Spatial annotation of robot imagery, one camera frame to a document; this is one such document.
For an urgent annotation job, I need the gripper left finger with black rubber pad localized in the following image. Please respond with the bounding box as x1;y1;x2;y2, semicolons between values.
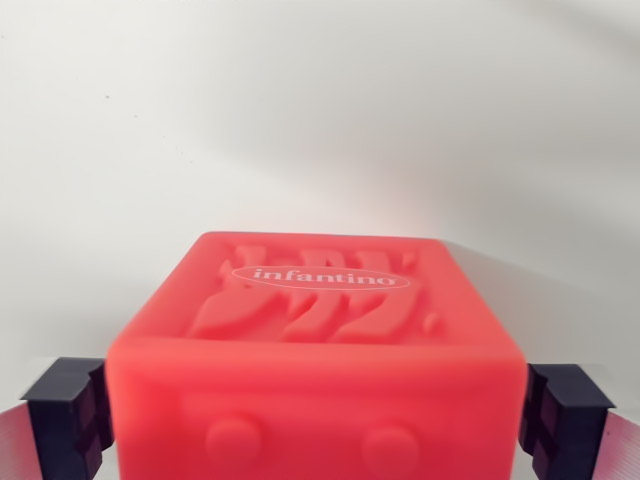
0;356;116;480

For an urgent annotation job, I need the gripper right finger with black rubber pad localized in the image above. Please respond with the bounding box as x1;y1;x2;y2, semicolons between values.
518;362;640;480

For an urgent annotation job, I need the red infantino silicone cube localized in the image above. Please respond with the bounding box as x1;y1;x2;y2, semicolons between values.
104;230;529;480

